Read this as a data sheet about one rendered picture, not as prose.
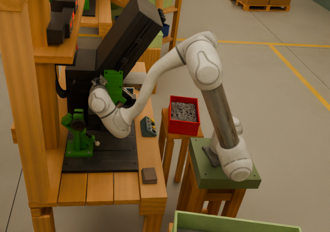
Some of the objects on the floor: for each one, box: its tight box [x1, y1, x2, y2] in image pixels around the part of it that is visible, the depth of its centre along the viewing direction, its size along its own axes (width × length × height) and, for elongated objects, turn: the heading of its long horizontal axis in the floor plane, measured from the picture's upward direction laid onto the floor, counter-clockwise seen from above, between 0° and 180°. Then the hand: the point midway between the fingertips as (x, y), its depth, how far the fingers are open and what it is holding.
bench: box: [28, 66, 163, 232], centre depth 253 cm, size 70×149×88 cm, turn 178°
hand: (100, 82), depth 196 cm, fingers closed on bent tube, 3 cm apart
